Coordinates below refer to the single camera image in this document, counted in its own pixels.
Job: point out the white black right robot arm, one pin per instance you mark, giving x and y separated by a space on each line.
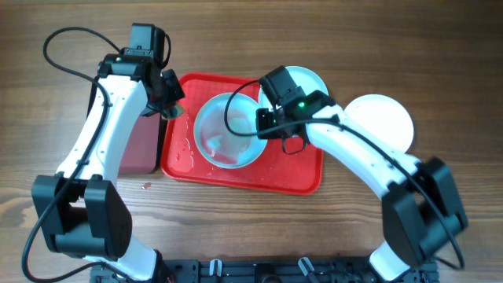
421 206

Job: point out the red serving tray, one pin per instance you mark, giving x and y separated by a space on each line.
273 171

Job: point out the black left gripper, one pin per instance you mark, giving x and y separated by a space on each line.
178 95

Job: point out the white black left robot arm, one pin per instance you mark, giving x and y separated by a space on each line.
80 211

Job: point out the green yellow sponge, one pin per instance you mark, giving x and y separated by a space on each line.
172 111

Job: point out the light green plate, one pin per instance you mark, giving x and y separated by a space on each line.
213 128
304 77

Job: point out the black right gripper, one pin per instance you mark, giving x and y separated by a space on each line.
265 117

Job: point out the white plate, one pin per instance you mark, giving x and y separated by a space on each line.
385 118

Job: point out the black water tray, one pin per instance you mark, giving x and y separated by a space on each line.
128 143

